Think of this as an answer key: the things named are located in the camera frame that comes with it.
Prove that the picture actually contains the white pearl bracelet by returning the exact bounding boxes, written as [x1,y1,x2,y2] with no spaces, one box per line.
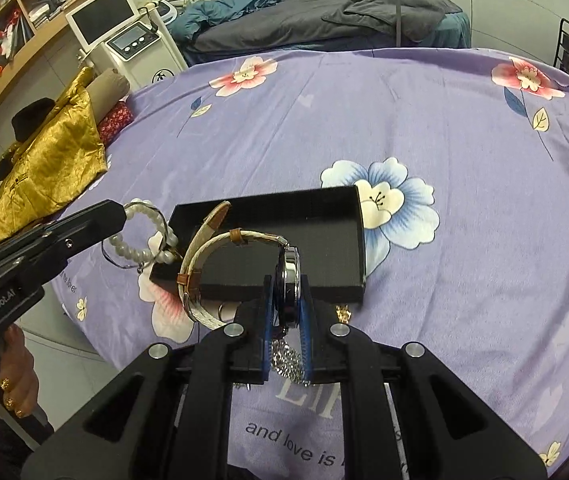
[107,198,180,267]

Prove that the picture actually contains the silver hoop earrings pair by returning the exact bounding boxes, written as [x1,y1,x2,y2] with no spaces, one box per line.
[217,301,239,323]

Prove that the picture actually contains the silver chain necklace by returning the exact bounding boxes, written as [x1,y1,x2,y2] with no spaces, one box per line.
[268,324,313,388]

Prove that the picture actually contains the gold flower earring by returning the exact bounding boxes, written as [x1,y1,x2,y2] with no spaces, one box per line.
[335,306,352,325]

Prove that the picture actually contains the watch with tan leather strap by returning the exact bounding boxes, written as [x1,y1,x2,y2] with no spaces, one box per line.
[176,200,302,328]

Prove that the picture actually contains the black jewelry tray box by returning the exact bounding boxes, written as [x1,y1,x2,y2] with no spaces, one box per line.
[149,184,368,306]

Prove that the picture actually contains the left hand gold nails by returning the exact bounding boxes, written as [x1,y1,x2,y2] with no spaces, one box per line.
[0,324,39,418]

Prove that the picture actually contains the gold satin cloth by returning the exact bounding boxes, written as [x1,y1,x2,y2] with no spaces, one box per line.
[0,67,108,243]

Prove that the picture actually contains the black hat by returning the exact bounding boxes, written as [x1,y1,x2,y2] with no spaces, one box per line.
[0,98,56,181]

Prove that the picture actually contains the red patterned cloth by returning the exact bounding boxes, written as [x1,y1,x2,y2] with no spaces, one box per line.
[98,101,134,148]

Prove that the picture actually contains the beige bolster pillow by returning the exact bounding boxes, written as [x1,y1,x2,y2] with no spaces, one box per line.
[87,68,130,124]

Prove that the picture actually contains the white monitor machine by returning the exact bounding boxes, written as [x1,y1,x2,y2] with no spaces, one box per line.
[65,0,188,91]

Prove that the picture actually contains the teal blanket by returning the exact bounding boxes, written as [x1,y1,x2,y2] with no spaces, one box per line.
[166,0,283,44]

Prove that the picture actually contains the purple floral bed sheet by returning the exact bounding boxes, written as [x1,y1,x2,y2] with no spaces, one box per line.
[72,49,569,477]

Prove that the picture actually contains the dark grey blanket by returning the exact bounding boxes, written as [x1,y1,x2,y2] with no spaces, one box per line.
[320,0,464,45]

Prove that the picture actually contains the lamp stand pole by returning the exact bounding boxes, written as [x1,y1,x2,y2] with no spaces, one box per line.
[395,0,402,48]

